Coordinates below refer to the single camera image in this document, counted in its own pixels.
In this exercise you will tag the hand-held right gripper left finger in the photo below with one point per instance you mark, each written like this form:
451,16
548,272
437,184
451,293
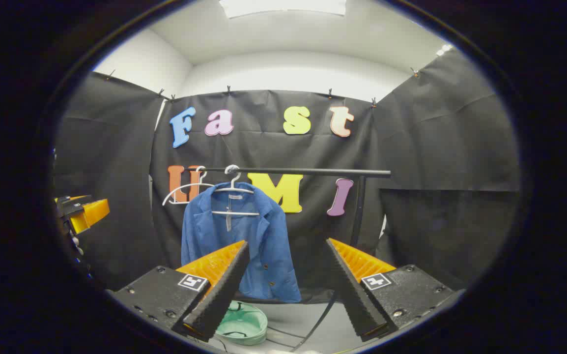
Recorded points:
224,285

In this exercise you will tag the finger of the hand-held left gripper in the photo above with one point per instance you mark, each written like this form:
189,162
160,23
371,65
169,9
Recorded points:
92,212

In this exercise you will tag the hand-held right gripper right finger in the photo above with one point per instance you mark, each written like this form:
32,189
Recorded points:
352,290

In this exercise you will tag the green mesh laundry hamper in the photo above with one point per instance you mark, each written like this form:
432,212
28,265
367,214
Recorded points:
246,322

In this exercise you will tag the white hanger with taped hook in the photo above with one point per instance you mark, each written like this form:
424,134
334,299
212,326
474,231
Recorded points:
237,213

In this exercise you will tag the white plastic hanger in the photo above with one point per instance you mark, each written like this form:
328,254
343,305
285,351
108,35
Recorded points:
185,187

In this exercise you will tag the black clothes rack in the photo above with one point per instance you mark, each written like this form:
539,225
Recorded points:
313,172

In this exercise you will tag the black backdrop cloth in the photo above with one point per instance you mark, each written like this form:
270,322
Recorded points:
411,147

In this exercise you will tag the long ceiling light panel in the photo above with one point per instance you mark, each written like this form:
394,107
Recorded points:
283,7

